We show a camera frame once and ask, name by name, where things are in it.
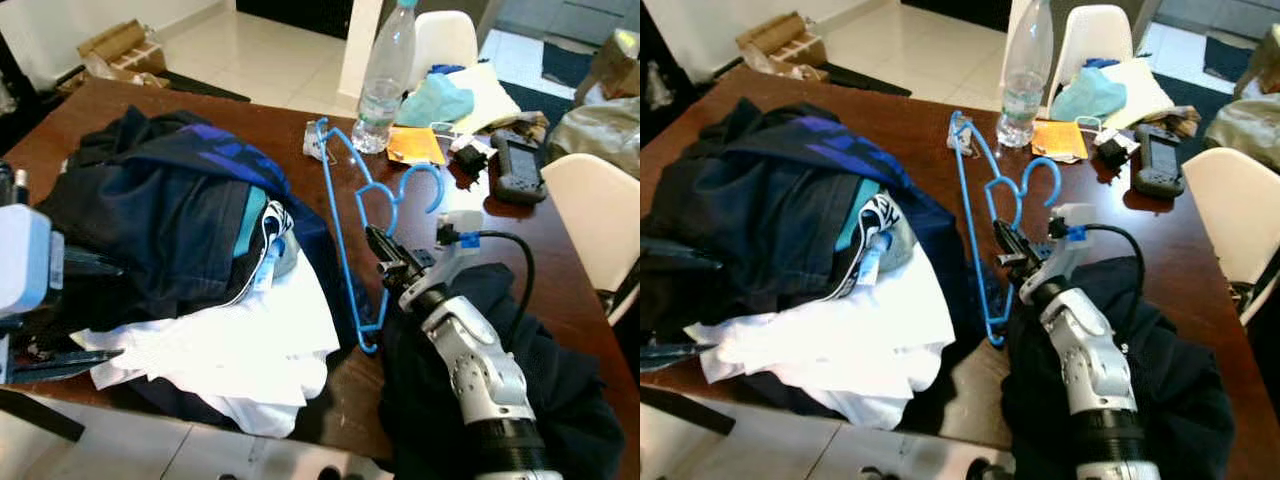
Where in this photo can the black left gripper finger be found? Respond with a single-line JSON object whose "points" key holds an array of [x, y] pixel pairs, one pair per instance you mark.
{"points": [[90, 265], [680, 263], [670, 356], [60, 363]]}

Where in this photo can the blue clothes hanger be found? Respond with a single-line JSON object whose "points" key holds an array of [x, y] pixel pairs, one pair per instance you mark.
{"points": [[441, 188], [1045, 160]]}

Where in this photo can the black printed jersey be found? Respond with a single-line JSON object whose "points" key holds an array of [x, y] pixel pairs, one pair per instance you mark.
{"points": [[1180, 400], [560, 400]]}

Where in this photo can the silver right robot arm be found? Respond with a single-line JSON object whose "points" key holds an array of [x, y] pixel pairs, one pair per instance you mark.
{"points": [[1085, 360], [480, 370]]}

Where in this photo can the navy garment with purple print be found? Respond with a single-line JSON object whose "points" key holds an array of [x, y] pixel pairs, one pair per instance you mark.
{"points": [[150, 210], [770, 200]]}

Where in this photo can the orange packet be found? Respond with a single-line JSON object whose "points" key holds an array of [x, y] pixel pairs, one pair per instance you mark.
{"points": [[1060, 140], [415, 145]]}

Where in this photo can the grey garment with patterned band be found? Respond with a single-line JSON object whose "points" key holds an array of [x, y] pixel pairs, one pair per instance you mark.
{"points": [[278, 225], [890, 215]]}

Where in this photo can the white plastic chair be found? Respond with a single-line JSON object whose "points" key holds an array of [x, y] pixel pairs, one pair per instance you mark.
{"points": [[1095, 35], [590, 210], [1235, 210], [445, 40]]}

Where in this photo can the small black white adapter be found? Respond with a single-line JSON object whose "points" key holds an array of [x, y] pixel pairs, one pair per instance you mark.
{"points": [[1113, 150], [468, 155]]}

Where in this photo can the teal garment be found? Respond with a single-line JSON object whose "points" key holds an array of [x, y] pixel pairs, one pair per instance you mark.
{"points": [[868, 215], [250, 220]]}

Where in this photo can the clear plastic water bottle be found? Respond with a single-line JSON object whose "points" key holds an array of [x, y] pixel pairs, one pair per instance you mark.
{"points": [[385, 90], [1025, 90]]}

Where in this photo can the black handheld console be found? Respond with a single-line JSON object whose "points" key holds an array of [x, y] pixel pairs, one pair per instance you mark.
{"points": [[1158, 165], [515, 165]]}

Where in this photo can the teal cloth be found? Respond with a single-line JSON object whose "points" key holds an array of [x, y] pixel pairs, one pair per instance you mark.
{"points": [[435, 100], [1090, 98]]}

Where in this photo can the khaki bag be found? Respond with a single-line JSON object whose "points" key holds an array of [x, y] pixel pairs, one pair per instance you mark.
{"points": [[1250, 130], [600, 130]]}

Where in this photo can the white shirt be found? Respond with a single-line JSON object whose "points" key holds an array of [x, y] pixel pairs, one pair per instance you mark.
{"points": [[850, 340], [240, 350]]}

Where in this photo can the cream cloth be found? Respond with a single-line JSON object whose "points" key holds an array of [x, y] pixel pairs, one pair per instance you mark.
{"points": [[1145, 90], [495, 90]]}

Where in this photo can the brown cardboard box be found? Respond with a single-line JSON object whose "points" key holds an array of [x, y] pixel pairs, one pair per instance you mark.
{"points": [[120, 45], [785, 40]]}

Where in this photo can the dark blue floor rug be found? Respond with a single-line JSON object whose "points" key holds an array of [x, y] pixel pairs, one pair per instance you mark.
{"points": [[1225, 58], [565, 65]]}

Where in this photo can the white blue left wrist camera mount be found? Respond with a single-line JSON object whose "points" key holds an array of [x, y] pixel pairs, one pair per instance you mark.
{"points": [[25, 260]]}

